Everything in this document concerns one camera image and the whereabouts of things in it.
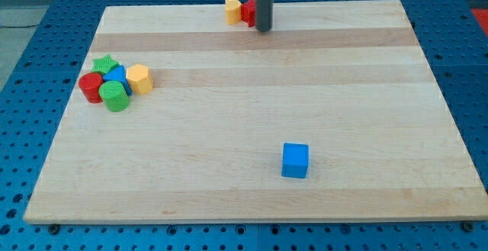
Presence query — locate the blue cube block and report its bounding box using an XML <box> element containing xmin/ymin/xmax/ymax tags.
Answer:
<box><xmin>281</xmin><ymin>143</ymin><xmax>309</xmax><ymax>179</ymax></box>

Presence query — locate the green star block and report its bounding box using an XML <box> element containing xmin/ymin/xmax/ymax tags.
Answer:
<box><xmin>91</xmin><ymin>54</ymin><xmax>119</xmax><ymax>76</ymax></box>

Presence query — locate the yellow hexagon block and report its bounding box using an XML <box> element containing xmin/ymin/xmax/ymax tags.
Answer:
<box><xmin>126</xmin><ymin>64</ymin><xmax>154</xmax><ymax>95</ymax></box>

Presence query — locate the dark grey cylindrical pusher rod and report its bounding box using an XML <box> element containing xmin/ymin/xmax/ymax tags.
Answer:
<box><xmin>255</xmin><ymin>0</ymin><xmax>274</xmax><ymax>33</ymax></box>

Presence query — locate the red star block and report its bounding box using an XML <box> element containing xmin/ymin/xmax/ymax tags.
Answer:
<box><xmin>241</xmin><ymin>0</ymin><xmax>255</xmax><ymax>27</ymax></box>

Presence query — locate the blue triangle block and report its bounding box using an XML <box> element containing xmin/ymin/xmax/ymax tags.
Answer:
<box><xmin>102</xmin><ymin>66</ymin><xmax>133</xmax><ymax>96</ymax></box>

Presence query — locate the green cylinder block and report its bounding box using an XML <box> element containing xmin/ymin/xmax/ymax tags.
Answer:
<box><xmin>98</xmin><ymin>81</ymin><xmax>130</xmax><ymax>112</ymax></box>

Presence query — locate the yellow heart block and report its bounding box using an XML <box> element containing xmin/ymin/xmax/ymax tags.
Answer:
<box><xmin>224</xmin><ymin>0</ymin><xmax>242</xmax><ymax>25</ymax></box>

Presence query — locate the red cylinder block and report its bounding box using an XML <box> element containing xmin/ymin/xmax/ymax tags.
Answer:
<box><xmin>78</xmin><ymin>72</ymin><xmax>104</xmax><ymax>104</ymax></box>

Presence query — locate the light wooden board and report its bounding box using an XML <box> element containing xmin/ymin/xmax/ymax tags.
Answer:
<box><xmin>24</xmin><ymin>0</ymin><xmax>487</xmax><ymax>224</ymax></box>

